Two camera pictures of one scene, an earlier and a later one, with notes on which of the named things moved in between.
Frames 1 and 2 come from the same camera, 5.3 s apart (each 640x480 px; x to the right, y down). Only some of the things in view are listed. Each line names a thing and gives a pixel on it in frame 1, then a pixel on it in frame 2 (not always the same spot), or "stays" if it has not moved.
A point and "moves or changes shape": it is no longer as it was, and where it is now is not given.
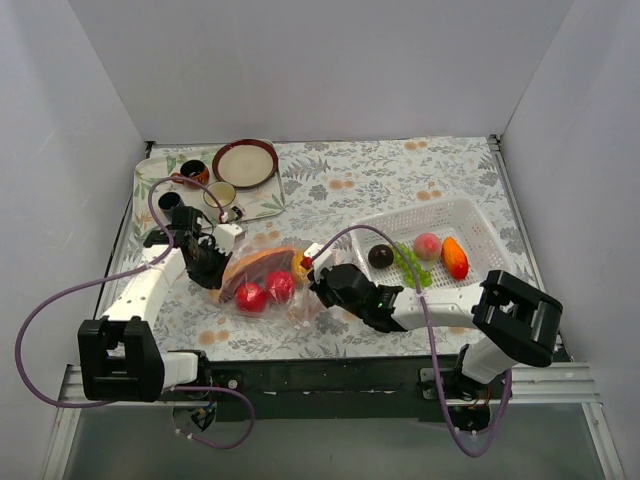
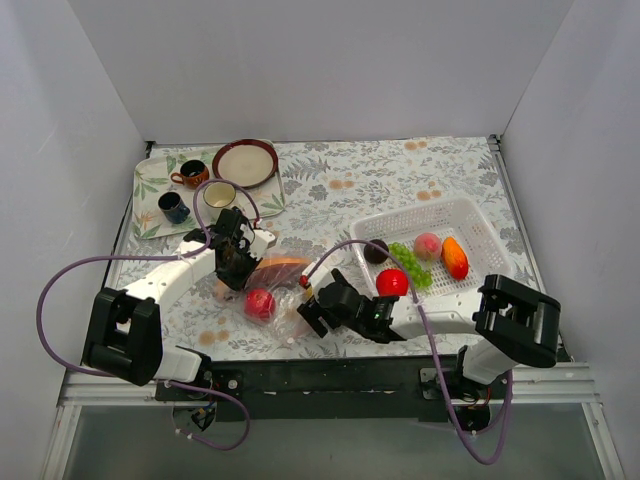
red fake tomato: x=251 y=297 moves or changes shape
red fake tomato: x=280 y=286 → x=392 y=282
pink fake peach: x=427 y=246 stays
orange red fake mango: x=454 y=258 stays
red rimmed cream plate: x=245 y=163 stays
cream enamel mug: x=221 y=200 stays
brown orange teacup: x=194 y=169 stays
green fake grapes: x=424 y=277 stays
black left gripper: x=210 y=265 → x=235 y=270
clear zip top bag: x=265 y=280 moves or changes shape
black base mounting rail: x=245 y=389 stays
